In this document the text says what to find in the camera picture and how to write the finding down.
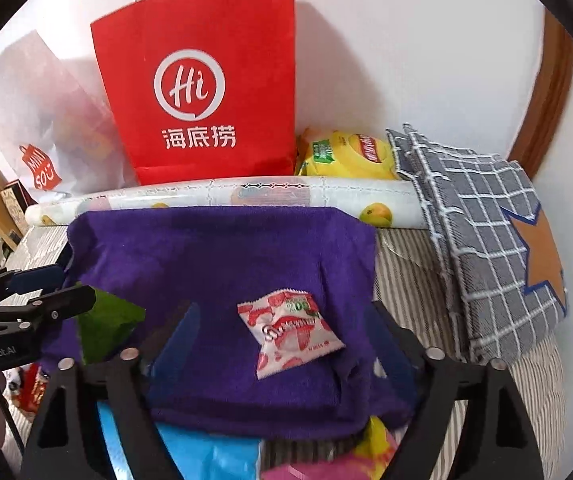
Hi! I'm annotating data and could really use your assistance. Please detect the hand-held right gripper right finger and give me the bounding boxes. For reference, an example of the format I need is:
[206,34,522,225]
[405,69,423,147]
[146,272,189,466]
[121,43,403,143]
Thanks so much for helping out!
[369,300,549,480]

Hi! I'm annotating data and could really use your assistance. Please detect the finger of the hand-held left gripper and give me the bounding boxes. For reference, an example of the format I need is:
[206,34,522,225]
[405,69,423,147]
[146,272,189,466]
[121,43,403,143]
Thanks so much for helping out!
[0,249,75,307]
[0,285,97,334]

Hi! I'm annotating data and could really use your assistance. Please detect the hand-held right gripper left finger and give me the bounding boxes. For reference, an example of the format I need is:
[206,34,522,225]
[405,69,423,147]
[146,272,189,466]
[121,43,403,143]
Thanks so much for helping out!
[19,300,202,480]

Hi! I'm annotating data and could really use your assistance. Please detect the green snack packet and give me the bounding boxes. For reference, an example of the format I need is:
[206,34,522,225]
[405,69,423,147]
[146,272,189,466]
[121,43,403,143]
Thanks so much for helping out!
[75,287,146,366]

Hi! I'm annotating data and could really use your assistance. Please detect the purple towel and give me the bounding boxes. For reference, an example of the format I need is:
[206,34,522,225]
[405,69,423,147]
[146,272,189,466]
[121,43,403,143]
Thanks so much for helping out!
[41,205,417,441]

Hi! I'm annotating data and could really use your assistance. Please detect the red white strawberry snack packet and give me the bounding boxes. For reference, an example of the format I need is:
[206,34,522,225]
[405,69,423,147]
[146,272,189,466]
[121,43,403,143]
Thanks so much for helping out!
[237,287,345,381]

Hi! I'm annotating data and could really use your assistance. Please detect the striped bed sheet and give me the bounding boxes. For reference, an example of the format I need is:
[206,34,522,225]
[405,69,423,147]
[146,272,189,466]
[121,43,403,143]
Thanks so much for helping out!
[4,225,567,480]

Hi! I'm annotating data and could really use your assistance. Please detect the dark patterned box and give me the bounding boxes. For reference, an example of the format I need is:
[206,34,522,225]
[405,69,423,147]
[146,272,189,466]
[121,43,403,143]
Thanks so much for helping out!
[0,180,34,241]

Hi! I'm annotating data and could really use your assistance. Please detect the yellow pink snack packet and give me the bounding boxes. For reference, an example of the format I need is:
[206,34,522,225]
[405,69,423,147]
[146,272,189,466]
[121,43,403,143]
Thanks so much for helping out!
[261,415,399,480]

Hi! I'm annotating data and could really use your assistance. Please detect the blue tissue pack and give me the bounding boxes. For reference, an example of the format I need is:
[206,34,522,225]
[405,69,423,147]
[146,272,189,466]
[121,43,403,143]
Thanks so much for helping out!
[97,402,262,480]

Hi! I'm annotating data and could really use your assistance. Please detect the grey checked cushion with star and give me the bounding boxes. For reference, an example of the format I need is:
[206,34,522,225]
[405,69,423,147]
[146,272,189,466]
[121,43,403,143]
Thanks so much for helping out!
[385,122,567,363]

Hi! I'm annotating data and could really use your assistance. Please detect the rolled fruit print mat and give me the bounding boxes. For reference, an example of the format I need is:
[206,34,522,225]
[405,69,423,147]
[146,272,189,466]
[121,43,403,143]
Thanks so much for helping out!
[25,175,429,231]

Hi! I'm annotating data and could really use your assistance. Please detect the white translucent plastic bag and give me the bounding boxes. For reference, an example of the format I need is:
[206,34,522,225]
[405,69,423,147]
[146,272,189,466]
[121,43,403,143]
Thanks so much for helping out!
[0,30,140,196]

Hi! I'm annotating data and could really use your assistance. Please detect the yellow snack bag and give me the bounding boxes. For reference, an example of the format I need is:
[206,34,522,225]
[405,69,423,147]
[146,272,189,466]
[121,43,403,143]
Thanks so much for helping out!
[293,127,399,181]

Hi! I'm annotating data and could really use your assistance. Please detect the red paper bag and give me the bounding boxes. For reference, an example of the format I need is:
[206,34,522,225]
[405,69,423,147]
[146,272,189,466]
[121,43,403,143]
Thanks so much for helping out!
[90,0,297,186]

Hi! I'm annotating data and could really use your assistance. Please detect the black cable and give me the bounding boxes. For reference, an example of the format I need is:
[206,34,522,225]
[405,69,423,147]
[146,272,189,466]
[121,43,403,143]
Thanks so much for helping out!
[0,367,24,461]

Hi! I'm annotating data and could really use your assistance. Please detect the brown wooden frame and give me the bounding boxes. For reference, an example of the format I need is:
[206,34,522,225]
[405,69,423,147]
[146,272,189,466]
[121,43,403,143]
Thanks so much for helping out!
[509,10,573,181]

